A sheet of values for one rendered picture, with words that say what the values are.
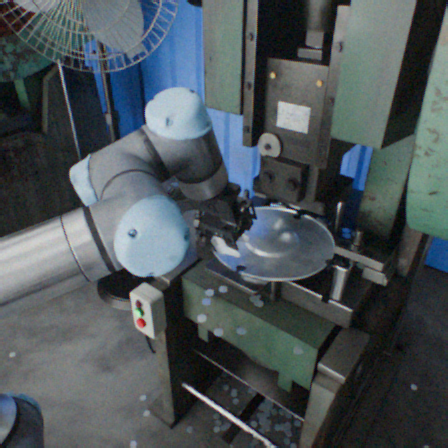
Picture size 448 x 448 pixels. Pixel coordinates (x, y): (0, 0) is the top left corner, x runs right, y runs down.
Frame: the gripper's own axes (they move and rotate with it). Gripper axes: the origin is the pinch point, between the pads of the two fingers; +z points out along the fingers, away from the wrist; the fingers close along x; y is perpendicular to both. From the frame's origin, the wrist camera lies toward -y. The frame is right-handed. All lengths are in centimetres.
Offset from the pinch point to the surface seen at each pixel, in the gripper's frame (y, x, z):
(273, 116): -2.7, 28.5, -7.9
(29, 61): -128, 49, 9
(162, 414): -27, -34, 76
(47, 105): -147, 53, 38
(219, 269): -2.9, -1.4, 8.8
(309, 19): 1.9, 38.7, -23.1
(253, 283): 5.4, -1.2, 9.0
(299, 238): 6.5, 16.8, 17.1
